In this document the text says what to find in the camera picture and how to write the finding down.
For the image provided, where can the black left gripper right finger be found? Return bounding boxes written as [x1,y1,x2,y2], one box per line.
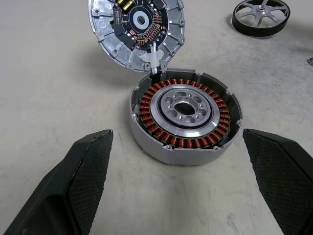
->
[242,128,313,235]

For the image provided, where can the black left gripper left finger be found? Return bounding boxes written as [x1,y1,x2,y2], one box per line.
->
[2,129,114,235]

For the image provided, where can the black rotor ring silver spokes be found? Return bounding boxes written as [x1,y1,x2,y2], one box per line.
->
[231,0,291,38]

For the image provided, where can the round transparent disc part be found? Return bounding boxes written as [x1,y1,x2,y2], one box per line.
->
[88,0,186,74]

